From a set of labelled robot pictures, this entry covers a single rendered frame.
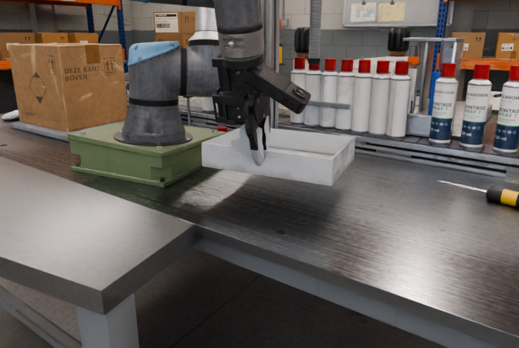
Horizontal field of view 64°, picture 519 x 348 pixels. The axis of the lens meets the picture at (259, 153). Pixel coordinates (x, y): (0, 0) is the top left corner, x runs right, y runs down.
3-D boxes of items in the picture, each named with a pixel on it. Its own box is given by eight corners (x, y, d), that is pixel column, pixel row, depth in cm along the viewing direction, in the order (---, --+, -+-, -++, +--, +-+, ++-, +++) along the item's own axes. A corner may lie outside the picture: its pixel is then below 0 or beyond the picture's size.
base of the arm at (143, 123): (197, 137, 104) (198, 99, 102) (150, 147, 92) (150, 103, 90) (156, 127, 112) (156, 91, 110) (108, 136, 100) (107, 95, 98)
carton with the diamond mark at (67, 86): (128, 119, 152) (122, 44, 144) (68, 132, 133) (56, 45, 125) (79, 111, 168) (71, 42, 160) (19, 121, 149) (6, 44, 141)
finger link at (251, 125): (255, 141, 78) (252, 98, 74) (264, 143, 77) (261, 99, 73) (245, 153, 74) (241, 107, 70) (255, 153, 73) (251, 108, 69)
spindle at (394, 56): (407, 98, 174) (414, 27, 166) (400, 101, 167) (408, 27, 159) (386, 96, 179) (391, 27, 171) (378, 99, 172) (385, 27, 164)
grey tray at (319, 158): (354, 158, 92) (355, 136, 91) (330, 185, 74) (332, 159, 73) (245, 145, 103) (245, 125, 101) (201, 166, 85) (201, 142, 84)
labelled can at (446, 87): (451, 141, 109) (462, 62, 104) (447, 146, 105) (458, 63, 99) (431, 139, 112) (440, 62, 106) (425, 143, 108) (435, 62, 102)
